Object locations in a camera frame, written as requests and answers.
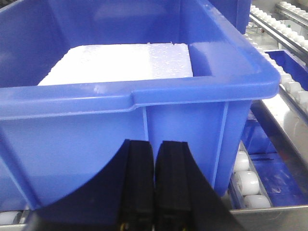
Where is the left blue storage crate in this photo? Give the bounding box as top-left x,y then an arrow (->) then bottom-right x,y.
0,0 -> 280,210

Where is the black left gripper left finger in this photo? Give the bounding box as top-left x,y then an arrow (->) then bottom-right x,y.
36,140 -> 154,231

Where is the blue storage crate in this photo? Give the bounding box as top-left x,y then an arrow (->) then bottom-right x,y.
0,0 -> 280,210
240,50 -> 308,207

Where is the far blue crate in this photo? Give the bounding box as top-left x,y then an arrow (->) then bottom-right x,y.
210,0 -> 252,34

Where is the white roller conveyor track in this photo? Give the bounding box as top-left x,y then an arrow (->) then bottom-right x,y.
0,1 -> 308,231

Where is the lower blue storage crate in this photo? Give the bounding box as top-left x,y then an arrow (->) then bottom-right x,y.
240,50 -> 308,207

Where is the white foam block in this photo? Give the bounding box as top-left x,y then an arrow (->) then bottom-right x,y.
39,43 -> 193,86

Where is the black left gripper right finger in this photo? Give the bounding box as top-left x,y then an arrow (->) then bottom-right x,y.
155,141 -> 244,231

